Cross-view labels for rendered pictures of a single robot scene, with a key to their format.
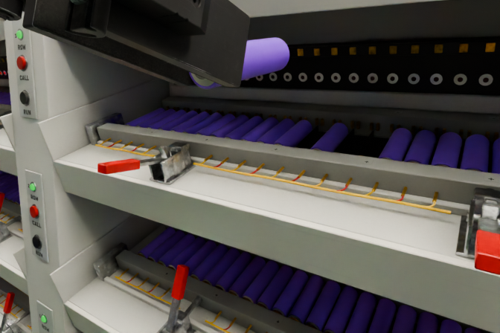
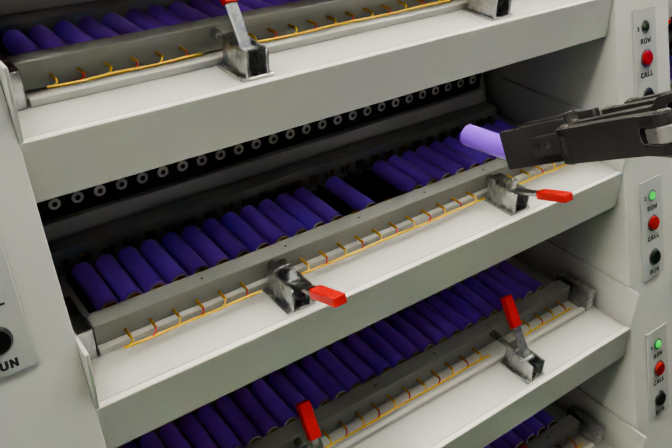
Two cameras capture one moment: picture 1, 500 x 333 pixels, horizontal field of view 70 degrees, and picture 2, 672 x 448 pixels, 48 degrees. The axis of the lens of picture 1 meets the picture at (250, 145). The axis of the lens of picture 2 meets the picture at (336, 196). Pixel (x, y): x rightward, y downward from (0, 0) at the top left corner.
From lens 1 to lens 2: 62 cm
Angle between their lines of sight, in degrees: 64
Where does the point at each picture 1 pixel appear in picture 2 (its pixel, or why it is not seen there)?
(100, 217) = not seen: outside the picture
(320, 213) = (438, 240)
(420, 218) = (472, 210)
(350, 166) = (422, 200)
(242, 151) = (336, 234)
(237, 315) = (342, 415)
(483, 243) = (554, 193)
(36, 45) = (19, 233)
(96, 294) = not seen: outside the picture
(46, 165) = (78, 428)
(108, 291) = not seen: outside the picture
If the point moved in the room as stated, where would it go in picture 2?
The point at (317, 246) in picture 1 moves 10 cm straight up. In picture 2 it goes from (453, 262) to (440, 161)
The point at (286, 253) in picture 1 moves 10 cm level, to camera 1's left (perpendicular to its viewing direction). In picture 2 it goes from (430, 286) to (399, 338)
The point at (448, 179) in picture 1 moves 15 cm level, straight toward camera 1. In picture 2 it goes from (471, 179) to (600, 200)
